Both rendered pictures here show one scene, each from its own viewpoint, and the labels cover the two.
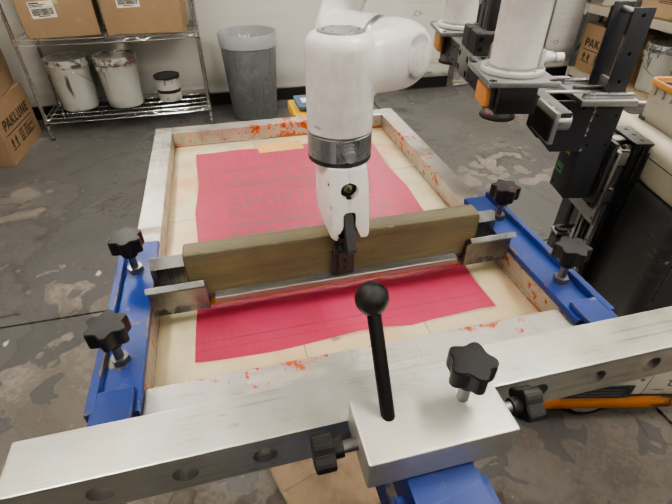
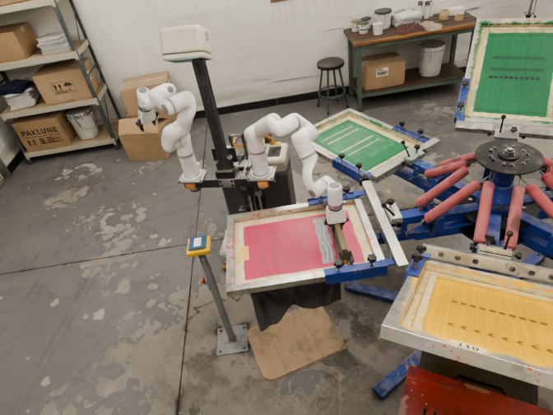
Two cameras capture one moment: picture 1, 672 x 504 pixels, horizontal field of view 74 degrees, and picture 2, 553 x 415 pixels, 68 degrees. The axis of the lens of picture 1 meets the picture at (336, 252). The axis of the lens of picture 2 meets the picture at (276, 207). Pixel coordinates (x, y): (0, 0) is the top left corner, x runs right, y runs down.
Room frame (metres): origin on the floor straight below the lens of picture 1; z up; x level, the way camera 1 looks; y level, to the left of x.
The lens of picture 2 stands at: (0.35, 1.61, 2.51)
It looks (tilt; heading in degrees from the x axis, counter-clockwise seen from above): 39 degrees down; 286
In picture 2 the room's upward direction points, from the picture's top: 10 degrees counter-clockwise
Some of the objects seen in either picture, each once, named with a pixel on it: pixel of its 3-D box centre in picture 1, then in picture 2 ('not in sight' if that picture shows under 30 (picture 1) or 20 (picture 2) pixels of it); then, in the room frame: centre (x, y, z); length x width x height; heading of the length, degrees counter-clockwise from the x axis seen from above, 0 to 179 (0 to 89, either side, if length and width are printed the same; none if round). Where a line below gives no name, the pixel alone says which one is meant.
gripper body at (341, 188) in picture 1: (339, 185); (336, 212); (0.50, 0.00, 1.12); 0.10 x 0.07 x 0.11; 14
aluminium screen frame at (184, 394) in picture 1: (311, 205); (299, 240); (0.70, 0.05, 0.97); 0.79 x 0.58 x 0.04; 14
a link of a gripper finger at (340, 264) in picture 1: (344, 259); not in sight; (0.47, -0.01, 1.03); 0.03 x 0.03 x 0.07; 14
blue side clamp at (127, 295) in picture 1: (135, 325); (355, 271); (0.40, 0.26, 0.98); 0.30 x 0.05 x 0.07; 14
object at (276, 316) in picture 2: not in sight; (298, 300); (0.70, 0.26, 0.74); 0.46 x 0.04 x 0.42; 14
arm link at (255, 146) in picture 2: not in sight; (256, 137); (0.95, -0.37, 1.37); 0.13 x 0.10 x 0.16; 52
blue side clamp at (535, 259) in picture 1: (521, 260); (333, 201); (0.53, -0.28, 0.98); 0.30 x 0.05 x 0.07; 14
